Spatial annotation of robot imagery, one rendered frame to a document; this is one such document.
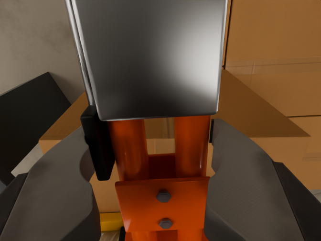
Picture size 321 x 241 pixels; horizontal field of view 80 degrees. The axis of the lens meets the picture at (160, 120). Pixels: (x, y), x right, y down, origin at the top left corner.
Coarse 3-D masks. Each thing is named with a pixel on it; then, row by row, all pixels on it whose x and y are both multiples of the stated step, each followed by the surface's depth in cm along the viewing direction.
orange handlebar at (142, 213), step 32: (128, 128) 11; (192, 128) 11; (128, 160) 12; (160, 160) 15; (192, 160) 12; (128, 192) 12; (160, 192) 12; (192, 192) 13; (128, 224) 14; (160, 224) 14; (192, 224) 14
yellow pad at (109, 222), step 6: (102, 216) 34; (108, 216) 34; (114, 216) 34; (120, 216) 34; (102, 222) 34; (108, 222) 34; (114, 222) 34; (120, 222) 34; (102, 228) 34; (108, 228) 34; (114, 228) 34; (120, 228) 34; (102, 234) 34
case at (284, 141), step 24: (240, 96) 42; (72, 120) 33; (144, 120) 33; (168, 120) 32; (240, 120) 32; (264, 120) 32; (288, 120) 32; (48, 144) 28; (168, 144) 28; (264, 144) 29; (288, 144) 29; (288, 168) 31; (96, 192) 33
